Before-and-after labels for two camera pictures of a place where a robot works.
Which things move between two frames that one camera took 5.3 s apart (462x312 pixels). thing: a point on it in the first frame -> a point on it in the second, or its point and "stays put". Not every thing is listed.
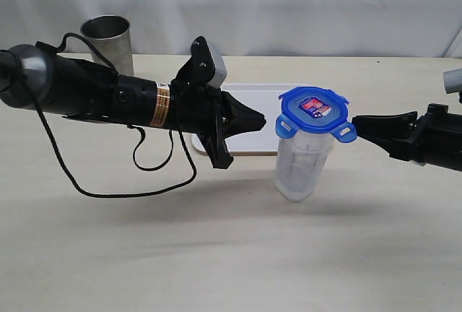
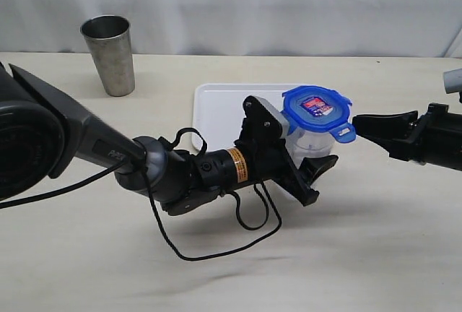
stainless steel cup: (111, 35) stays put
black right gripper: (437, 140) stays put
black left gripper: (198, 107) -> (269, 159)
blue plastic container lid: (315, 110) stays put
